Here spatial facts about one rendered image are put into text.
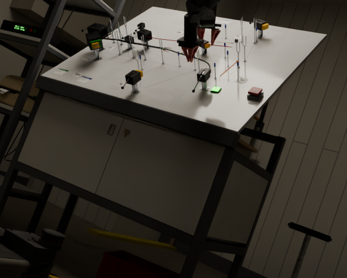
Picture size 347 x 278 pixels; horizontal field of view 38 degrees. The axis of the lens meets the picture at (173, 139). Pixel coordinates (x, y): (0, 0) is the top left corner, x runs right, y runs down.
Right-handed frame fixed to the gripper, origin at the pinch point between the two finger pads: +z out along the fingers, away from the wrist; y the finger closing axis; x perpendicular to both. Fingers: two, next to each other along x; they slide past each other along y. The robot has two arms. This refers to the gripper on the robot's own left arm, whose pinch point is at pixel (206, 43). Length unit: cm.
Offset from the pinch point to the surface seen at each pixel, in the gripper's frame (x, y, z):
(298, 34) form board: -67, -25, -8
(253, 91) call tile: -2.1, -24.4, 18.7
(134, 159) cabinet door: 23, 20, 55
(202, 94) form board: 0.5, -0.9, 23.6
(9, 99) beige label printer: 10, 109, 42
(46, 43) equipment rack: 1, 93, 10
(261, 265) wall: -175, 1, 185
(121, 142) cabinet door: 19, 30, 50
